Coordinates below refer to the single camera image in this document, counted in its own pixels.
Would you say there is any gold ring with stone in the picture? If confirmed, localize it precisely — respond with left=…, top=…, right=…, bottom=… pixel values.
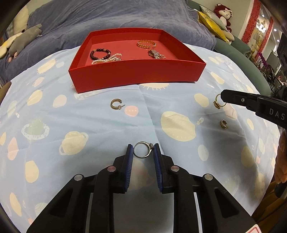
left=213, top=93, right=227, bottom=110

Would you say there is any silver diamond ring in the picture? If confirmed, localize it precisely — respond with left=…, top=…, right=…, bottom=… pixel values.
left=133, top=141, right=155, bottom=159

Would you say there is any gold hoop earring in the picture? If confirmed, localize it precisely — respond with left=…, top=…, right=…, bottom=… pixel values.
left=220, top=119, right=228, bottom=129
left=110, top=98, right=125, bottom=110

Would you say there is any gold watch bracelet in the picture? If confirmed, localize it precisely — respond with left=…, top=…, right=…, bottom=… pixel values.
left=147, top=49, right=167, bottom=60

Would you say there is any gold cuff bangle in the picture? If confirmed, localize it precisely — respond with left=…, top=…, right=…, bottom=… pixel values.
left=137, top=40, right=157, bottom=49

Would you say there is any white pearl necklace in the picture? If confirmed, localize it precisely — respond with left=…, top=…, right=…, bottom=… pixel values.
left=91, top=52, right=123, bottom=65

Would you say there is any dark bead bracelet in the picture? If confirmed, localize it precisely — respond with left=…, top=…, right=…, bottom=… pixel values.
left=89, top=48, right=112, bottom=62

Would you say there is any blue planet print tablecloth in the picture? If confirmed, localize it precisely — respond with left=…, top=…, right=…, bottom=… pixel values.
left=1, top=46, right=280, bottom=232

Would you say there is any red monkey plush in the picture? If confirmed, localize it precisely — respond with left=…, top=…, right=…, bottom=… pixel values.
left=214, top=3, right=232, bottom=32

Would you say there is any gold yellow cushion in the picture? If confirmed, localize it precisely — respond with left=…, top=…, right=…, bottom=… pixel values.
left=197, top=5, right=235, bottom=44

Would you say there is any brown phone case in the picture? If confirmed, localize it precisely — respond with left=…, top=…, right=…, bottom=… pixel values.
left=0, top=81, right=12, bottom=104

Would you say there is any red cardboard box tray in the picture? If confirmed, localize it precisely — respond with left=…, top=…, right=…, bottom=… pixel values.
left=68, top=28, right=206, bottom=93

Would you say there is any flower shaped cream pillow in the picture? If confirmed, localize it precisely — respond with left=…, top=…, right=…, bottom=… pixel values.
left=0, top=32, right=22, bottom=58

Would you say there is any grey seal plush toy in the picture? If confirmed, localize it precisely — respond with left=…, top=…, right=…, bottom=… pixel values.
left=8, top=24, right=42, bottom=63

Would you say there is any blue grey bed blanket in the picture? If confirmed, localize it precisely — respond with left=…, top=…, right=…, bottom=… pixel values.
left=1, top=1, right=216, bottom=84

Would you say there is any white alpaca plush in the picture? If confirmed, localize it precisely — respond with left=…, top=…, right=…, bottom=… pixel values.
left=13, top=6, right=29, bottom=35

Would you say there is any green sofa bed frame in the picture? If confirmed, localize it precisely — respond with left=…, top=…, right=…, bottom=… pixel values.
left=186, top=1, right=271, bottom=96

